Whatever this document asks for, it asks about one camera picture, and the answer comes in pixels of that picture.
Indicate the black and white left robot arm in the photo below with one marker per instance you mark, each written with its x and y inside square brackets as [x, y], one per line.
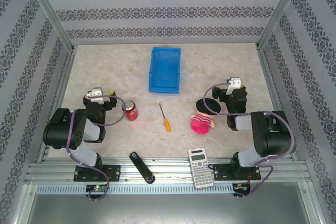
[63, 132]

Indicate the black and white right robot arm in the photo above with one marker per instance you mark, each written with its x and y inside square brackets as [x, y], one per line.
[267, 134]

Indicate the blue plastic bin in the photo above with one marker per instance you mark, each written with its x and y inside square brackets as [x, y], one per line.
[165, 72]

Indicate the red soda can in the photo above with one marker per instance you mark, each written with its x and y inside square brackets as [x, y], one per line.
[130, 110]

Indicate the plush doll with black hat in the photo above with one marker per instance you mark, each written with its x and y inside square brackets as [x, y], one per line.
[203, 117]

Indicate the black stapler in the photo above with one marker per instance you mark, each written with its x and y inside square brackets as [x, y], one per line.
[141, 167]

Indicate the grey scientific calculator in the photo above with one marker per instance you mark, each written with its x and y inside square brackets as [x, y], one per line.
[200, 167]

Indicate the small green circuit board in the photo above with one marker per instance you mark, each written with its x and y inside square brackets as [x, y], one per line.
[241, 187]
[97, 188]

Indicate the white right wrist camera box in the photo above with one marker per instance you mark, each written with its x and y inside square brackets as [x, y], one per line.
[234, 83]

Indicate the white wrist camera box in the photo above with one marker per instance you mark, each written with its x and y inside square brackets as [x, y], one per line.
[234, 83]
[95, 93]

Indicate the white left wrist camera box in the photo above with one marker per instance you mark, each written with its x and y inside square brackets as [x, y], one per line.
[95, 93]

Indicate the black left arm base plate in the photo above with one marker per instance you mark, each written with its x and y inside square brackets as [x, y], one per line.
[113, 172]

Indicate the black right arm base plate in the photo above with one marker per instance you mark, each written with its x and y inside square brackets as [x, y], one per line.
[223, 172]

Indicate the aluminium mounting rail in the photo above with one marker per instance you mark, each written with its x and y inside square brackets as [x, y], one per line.
[170, 167]

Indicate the aluminium frame post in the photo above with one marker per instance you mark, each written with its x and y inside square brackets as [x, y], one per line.
[282, 7]
[47, 9]

